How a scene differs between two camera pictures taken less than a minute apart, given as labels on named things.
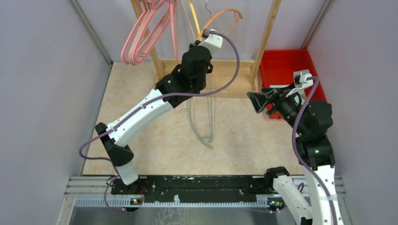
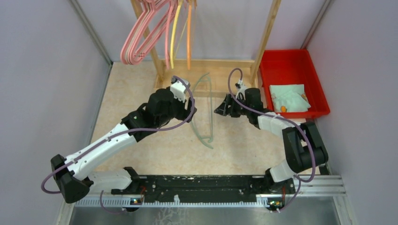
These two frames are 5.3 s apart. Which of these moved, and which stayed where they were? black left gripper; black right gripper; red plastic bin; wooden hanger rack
Moved: black left gripper; black right gripper
Stayed: red plastic bin; wooden hanger rack
